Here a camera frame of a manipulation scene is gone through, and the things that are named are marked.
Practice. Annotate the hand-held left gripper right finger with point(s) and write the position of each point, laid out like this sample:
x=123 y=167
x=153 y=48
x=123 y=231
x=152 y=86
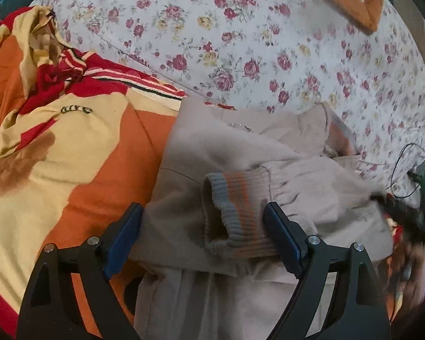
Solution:
x=281 y=235

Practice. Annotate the beige jacket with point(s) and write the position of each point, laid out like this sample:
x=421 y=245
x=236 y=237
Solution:
x=205 y=148

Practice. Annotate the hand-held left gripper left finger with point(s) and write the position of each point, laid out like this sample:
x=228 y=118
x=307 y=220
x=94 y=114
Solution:
x=125 y=233

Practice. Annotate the person's right hand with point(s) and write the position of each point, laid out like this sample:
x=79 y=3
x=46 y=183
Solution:
x=414 y=269

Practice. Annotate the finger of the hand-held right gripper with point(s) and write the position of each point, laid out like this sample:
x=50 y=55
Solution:
x=396 y=207

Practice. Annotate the orange red yellow printed bedsheet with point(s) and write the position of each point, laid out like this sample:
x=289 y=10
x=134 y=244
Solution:
x=67 y=170

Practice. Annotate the white floral quilt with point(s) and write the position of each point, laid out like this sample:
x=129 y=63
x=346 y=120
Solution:
x=269 y=24

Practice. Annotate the orange brown towel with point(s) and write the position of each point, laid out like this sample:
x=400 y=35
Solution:
x=357 y=3

